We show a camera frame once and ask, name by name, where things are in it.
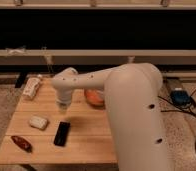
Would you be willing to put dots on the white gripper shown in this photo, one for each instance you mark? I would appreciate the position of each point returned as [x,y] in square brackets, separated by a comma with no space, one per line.
[63,106]

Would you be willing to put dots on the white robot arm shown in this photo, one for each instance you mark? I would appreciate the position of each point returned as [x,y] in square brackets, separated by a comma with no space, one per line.
[131,102]

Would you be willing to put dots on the orange round object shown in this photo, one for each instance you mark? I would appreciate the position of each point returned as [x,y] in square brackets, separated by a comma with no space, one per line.
[94,97]

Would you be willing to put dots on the white plastic bottle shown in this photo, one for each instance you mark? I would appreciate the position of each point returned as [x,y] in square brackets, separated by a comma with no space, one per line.
[32,86]

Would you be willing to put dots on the white soap bar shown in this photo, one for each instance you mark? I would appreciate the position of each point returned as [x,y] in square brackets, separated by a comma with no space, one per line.
[38,122]

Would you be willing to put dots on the dark red chili pepper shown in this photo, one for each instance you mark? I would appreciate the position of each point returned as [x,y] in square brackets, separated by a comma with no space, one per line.
[22,143]

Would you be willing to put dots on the blue power adapter box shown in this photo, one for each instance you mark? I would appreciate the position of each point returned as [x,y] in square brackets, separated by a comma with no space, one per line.
[180,97]

